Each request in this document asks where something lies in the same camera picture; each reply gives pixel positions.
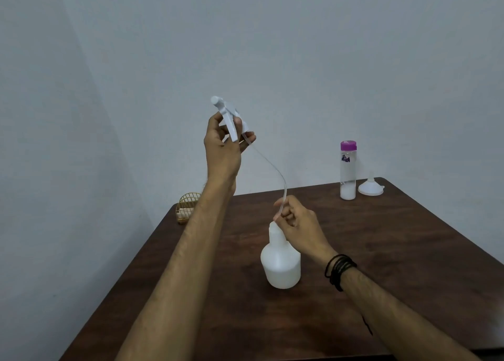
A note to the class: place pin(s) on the person's left hand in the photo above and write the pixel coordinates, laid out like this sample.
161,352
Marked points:
222,156

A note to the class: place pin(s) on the person's right hand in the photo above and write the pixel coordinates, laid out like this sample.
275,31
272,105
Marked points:
303,230

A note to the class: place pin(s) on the white translucent spray bottle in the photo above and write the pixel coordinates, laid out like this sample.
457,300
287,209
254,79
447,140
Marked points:
280,262

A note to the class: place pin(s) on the white spray trigger head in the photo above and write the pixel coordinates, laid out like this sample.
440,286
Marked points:
226,110

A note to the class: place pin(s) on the clear water bottle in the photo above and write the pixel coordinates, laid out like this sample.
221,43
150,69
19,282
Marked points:
348,175

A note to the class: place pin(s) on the white plastic funnel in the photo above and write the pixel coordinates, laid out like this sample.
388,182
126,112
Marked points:
371,189

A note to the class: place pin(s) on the purple bottle cap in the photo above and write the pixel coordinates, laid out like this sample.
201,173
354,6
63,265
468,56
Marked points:
349,145

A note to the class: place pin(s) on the person's left forearm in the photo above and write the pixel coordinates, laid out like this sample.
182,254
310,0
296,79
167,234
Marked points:
177,286

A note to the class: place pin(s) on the dark wooden table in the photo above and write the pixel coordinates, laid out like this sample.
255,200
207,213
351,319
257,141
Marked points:
393,254

